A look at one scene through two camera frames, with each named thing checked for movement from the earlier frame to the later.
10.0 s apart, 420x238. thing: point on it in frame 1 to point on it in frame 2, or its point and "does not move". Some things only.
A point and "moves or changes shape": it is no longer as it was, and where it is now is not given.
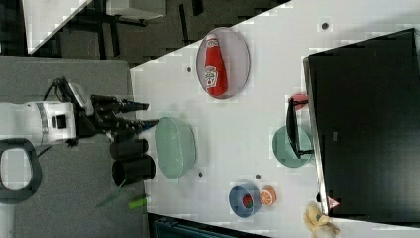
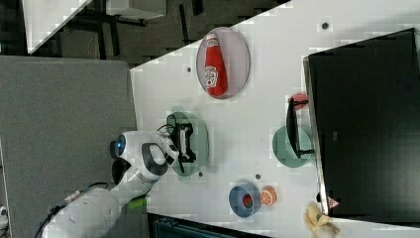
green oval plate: (176, 146) moves or changes shape
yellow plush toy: (318, 223) does not move
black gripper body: (104, 117) to (180, 136)
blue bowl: (236, 199) does not move
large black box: (364, 109) does not move
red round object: (299, 97) does not move
